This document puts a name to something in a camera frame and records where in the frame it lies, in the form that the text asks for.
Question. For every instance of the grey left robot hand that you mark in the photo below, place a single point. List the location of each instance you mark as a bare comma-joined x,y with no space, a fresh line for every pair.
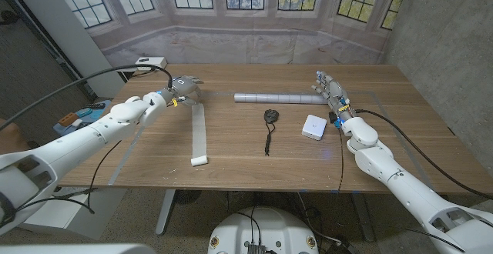
184,86

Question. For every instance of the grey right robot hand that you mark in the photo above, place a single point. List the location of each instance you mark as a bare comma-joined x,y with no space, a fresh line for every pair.
334,92

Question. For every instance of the white gauze bandage strip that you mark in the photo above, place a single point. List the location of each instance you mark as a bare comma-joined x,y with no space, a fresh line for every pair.
199,134

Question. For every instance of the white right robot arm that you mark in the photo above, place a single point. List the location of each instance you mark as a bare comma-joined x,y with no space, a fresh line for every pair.
416,200

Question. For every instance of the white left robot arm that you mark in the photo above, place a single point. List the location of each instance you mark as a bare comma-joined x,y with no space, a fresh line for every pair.
77,146

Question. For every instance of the small white square box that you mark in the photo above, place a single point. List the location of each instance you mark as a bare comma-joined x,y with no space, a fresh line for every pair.
314,127

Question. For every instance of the long white cylindrical flashlight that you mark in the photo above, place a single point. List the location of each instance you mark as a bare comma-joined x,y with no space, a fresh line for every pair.
269,98

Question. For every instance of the white power strip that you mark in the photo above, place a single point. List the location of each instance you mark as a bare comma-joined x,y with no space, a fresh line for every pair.
150,63

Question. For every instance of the printed window backdrop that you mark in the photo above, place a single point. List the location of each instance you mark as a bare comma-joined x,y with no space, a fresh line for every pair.
246,34

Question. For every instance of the blue tool tray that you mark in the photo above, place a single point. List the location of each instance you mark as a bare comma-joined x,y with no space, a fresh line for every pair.
98,114

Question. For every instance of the black remote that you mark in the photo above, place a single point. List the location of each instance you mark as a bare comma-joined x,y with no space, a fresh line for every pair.
94,106

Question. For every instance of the teal tool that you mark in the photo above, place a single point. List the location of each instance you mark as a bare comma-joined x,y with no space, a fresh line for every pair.
84,112

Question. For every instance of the orange block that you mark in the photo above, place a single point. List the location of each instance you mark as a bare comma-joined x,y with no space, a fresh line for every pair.
68,119

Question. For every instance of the grey perforated partition panel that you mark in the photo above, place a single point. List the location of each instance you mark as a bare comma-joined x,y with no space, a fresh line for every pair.
23,46
443,34

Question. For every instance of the grey table leg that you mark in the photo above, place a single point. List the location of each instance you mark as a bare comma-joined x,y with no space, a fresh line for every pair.
165,213
362,215

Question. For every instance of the white slanted column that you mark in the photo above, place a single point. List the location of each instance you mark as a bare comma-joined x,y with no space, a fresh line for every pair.
65,27

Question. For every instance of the white robot torso base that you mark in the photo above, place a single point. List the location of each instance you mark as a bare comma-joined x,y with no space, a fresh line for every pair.
285,227

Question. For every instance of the white floor base plate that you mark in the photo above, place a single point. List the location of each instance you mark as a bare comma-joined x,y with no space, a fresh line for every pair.
104,217

